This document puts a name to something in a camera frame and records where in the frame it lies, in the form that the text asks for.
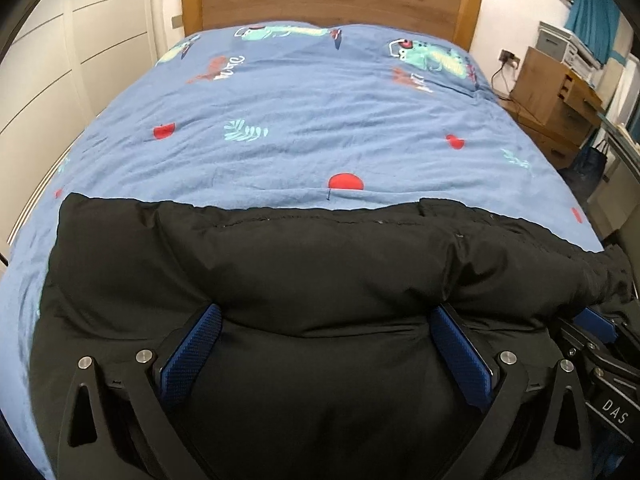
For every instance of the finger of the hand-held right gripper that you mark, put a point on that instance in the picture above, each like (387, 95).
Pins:
(595, 322)

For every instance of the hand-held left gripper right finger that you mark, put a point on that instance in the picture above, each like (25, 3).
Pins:
(462, 355)

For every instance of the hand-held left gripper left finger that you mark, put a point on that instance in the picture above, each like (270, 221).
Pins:
(192, 355)

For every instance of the black hooded puffer jacket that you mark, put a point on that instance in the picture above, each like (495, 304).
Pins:
(300, 270)

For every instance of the dark bag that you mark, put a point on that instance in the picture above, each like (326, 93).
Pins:
(592, 170)

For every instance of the wooden nightstand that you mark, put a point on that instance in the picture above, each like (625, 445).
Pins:
(545, 135)

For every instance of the wooden drawer box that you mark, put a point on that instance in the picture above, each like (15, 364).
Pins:
(555, 90)

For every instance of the blue printed duvet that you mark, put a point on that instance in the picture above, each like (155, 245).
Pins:
(300, 135)

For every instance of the white printer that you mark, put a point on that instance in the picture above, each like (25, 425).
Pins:
(585, 57)

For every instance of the blue printed pillow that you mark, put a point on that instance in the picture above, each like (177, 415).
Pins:
(415, 55)
(260, 42)

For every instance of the teal curtain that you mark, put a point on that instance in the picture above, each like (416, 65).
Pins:
(597, 15)

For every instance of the white wardrobe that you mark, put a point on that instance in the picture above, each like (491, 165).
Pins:
(60, 70)

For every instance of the wooden headboard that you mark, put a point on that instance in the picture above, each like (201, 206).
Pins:
(330, 0)

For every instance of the wall socket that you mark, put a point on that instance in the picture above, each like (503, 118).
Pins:
(510, 57)

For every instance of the wall light switch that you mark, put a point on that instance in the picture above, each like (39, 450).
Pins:
(177, 21)

